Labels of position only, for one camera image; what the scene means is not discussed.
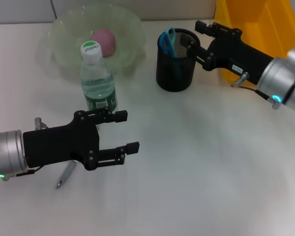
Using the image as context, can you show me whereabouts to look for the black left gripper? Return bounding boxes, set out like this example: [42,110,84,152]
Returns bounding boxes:
[22,108,141,172]

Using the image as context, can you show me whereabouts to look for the left gripper cable with plugs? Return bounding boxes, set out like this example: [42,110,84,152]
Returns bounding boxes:
[14,117,49,178]

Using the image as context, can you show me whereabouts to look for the black mesh pen holder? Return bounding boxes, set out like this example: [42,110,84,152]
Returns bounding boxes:
[156,28,200,93]

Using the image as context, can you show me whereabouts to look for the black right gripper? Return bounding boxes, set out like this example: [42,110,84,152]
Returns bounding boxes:
[187,21,275,86]

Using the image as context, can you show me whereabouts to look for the right gripper cable with plugs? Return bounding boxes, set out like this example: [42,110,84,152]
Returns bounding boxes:
[230,71,284,110]

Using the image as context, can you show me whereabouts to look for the yellow plastic bin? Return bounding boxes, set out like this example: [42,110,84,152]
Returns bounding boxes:
[213,0,295,86]

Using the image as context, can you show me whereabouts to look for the pink toy peach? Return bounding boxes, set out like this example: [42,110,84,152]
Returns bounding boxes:
[90,28,117,58]

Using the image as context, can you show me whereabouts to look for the blue scissors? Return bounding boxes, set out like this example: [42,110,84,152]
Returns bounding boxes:
[159,27,179,58]

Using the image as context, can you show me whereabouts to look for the green glass fruit bowl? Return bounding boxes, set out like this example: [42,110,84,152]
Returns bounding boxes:
[36,5,147,77]

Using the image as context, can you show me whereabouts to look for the gripper cable with plugs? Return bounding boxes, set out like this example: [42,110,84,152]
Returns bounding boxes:
[14,117,49,178]
[230,71,284,110]

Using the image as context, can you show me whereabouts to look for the silver ballpoint pen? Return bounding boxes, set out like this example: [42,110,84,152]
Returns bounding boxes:
[55,160,78,190]

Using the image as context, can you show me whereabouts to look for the clear green-label water bottle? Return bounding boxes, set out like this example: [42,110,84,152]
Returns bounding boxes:
[79,40,119,112]

